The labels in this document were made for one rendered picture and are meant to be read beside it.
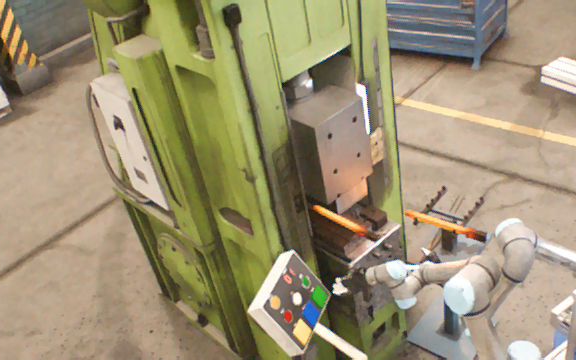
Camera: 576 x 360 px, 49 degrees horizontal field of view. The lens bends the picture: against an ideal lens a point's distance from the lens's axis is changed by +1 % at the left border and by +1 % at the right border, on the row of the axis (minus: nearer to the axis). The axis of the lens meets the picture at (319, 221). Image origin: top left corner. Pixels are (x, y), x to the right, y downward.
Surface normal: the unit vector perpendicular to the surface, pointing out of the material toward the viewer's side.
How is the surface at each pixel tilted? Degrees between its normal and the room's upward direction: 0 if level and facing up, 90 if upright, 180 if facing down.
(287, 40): 90
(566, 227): 0
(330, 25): 90
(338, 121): 90
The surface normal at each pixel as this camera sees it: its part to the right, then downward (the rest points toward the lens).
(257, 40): 0.69, 0.37
